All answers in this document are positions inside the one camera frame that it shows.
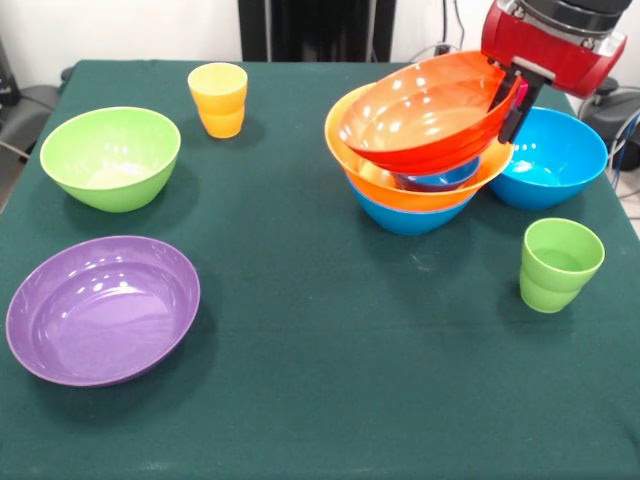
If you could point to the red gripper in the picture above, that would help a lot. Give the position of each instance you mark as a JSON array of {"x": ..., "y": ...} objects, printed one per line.
[{"x": 560, "y": 55}]

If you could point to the small dark blue bowl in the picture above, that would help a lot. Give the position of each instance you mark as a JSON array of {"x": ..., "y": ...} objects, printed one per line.
[{"x": 440, "y": 180}]

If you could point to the orange-red shallow bowl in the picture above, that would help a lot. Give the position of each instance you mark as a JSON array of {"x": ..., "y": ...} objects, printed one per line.
[{"x": 425, "y": 115}]

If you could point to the grey office chair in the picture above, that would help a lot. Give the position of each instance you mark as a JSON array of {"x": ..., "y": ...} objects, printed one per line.
[{"x": 30, "y": 110}]

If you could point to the yellow cup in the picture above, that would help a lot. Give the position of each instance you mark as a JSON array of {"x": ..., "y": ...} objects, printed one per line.
[{"x": 217, "y": 115}]

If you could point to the green cup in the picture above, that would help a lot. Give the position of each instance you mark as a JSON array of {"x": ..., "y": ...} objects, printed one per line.
[{"x": 555, "y": 285}]

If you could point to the green bowl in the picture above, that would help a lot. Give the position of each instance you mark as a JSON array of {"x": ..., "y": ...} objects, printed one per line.
[{"x": 110, "y": 150}]

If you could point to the large yellow-orange bowl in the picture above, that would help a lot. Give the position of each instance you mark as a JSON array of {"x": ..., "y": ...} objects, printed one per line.
[{"x": 400, "y": 197}]

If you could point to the purple bowl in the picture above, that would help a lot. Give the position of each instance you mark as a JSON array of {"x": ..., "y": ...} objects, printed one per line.
[{"x": 100, "y": 315}]

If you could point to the light blue bowl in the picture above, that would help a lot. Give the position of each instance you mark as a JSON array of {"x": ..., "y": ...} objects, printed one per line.
[
  {"x": 555, "y": 150},
  {"x": 415, "y": 220}
]

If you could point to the dark green tablecloth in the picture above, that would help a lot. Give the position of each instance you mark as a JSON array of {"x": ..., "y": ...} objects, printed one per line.
[{"x": 300, "y": 425}]

